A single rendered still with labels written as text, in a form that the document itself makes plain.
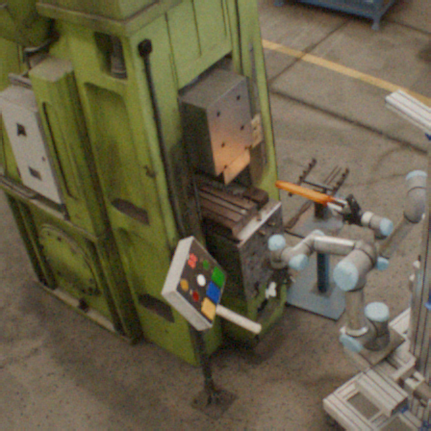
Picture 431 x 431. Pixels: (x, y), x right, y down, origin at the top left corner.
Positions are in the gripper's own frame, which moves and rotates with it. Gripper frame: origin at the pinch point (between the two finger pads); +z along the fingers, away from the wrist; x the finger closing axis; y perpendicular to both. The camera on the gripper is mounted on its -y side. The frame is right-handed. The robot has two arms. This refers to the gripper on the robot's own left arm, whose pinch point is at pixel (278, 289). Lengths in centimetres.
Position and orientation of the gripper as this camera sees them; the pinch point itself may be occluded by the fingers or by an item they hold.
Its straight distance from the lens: 393.2
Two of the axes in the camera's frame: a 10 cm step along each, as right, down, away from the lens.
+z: 1.2, 7.2, 6.8
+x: 8.0, -4.7, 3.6
